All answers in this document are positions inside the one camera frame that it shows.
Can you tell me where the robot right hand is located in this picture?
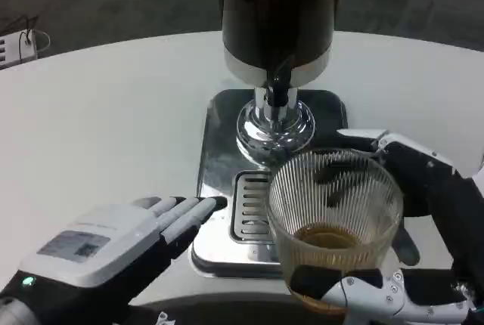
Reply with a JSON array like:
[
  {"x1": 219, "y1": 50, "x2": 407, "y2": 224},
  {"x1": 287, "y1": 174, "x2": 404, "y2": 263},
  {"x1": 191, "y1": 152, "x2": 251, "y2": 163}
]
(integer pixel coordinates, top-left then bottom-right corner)
[{"x1": 291, "y1": 128, "x2": 484, "y2": 325}]

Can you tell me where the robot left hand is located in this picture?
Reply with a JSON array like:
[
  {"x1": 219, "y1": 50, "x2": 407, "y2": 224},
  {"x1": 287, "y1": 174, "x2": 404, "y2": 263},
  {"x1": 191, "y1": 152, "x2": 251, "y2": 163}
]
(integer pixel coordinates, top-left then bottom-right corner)
[{"x1": 0, "y1": 195, "x2": 228, "y2": 325}]

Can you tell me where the clear ribbed glass cup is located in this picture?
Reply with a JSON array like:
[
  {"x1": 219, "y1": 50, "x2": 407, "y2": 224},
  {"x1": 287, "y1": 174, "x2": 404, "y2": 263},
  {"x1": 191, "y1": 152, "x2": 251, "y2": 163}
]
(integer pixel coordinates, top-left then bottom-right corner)
[{"x1": 266, "y1": 147, "x2": 405, "y2": 314}]

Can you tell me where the slotted steel drip grid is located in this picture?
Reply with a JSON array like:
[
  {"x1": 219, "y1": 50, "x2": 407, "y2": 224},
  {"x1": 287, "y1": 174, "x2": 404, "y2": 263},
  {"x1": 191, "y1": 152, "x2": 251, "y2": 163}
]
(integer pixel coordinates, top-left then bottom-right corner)
[{"x1": 230, "y1": 170, "x2": 277, "y2": 245}]

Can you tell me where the steel drip tray base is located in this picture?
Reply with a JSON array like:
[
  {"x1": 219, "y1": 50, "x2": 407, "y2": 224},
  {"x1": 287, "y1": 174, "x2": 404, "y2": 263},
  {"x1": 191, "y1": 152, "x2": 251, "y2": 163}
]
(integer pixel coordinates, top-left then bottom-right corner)
[{"x1": 191, "y1": 88, "x2": 349, "y2": 279}]

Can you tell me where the black dispenser tap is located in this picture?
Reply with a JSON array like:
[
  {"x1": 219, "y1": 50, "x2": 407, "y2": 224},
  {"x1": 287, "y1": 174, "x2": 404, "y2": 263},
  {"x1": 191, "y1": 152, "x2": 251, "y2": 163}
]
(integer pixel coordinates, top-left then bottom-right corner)
[{"x1": 263, "y1": 70, "x2": 292, "y2": 109}]

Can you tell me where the white box device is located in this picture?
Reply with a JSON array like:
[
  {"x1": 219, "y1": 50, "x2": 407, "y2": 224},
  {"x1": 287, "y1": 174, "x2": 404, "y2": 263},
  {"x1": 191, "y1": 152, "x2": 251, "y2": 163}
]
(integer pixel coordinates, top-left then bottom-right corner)
[{"x1": 0, "y1": 29, "x2": 39, "y2": 71}]

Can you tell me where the black steel drink dispenser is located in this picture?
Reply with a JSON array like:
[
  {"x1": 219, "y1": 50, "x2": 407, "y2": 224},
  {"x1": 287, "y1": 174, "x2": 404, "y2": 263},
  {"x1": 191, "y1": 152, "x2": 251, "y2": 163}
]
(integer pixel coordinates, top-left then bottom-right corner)
[{"x1": 216, "y1": 0, "x2": 343, "y2": 169}]

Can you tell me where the thin looped cable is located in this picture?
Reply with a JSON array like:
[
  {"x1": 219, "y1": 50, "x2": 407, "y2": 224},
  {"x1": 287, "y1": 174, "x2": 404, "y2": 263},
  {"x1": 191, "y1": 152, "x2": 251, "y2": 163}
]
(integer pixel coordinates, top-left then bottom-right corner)
[{"x1": 17, "y1": 14, "x2": 52, "y2": 57}]

